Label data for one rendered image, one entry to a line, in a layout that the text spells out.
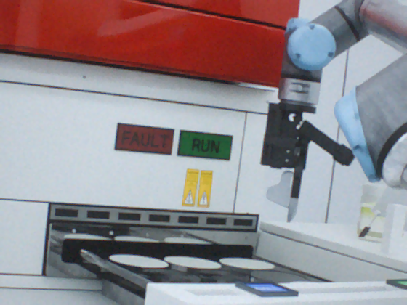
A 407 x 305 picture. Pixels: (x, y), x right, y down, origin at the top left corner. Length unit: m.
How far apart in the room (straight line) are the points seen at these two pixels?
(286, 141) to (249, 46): 0.20
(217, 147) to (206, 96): 0.10
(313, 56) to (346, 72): 2.40
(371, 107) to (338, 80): 2.73
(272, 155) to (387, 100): 0.51
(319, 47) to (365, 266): 0.38
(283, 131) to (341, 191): 2.31
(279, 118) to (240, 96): 0.14
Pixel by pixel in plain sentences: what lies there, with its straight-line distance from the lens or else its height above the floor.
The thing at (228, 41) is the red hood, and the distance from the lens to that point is 1.66.
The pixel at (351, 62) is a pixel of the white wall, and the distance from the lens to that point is 3.91.
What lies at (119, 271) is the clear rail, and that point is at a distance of 1.44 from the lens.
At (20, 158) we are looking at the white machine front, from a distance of 1.54.
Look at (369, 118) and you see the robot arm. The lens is 1.13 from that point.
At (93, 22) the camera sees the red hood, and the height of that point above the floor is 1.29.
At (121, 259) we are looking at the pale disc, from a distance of 1.54.
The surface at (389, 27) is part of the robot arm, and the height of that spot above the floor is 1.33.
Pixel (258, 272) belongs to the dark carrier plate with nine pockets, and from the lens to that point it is 1.59.
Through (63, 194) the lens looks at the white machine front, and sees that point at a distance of 1.58.
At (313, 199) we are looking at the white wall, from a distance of 3.84.
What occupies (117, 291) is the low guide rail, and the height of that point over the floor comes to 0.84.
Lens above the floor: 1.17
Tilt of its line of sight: 3 degrees down
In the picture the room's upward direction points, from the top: 7 degrees clockwise
